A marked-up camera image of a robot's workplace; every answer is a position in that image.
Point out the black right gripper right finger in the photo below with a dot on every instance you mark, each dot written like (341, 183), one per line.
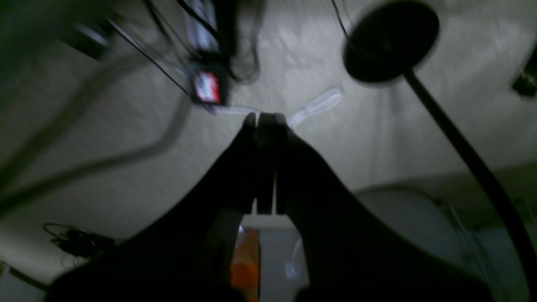
(351, 255)

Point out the red and white device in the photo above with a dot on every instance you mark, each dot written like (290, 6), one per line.
(208, 83)

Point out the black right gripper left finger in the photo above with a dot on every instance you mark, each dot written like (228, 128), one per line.
(185, 256)

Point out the black round stand base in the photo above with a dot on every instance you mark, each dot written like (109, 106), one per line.
(390, 42)

